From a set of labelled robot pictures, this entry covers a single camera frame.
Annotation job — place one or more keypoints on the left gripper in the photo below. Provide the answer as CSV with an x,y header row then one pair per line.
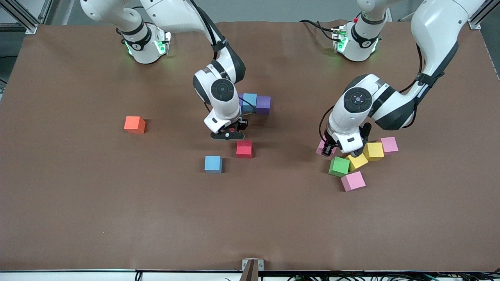
x,y
327,148

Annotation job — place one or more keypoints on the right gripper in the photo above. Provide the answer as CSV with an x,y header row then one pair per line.
x,y
241,125

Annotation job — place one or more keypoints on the pink foam block with dents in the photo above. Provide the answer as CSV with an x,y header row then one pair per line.
x,y
319,146

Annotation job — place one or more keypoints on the purple foam block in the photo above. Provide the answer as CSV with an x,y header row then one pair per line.
x,y
263,104
240,99

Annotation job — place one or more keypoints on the light blue foam block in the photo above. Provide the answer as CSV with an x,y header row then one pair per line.
x,y
213,164
250,102

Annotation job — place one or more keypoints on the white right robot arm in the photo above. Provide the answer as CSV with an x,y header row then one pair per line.
x,y
168,11

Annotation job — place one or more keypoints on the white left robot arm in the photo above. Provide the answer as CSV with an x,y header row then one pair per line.
x,y
433,31

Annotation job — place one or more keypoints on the green foam block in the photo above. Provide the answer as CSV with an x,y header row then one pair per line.
x,y
339,166

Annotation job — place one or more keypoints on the yellow foam block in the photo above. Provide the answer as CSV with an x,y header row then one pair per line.
x,y
374,151
359,162

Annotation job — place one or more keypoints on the brown table cover sheet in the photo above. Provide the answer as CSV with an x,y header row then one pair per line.
x,y
250,226

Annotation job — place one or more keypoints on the orange foam block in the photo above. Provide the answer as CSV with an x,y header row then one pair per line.
x,y
134,124

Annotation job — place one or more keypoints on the green lit base box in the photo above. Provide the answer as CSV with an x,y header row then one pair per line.
x,y
339,39

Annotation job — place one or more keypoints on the metal mount bracket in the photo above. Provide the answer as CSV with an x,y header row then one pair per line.
x,y
252,269

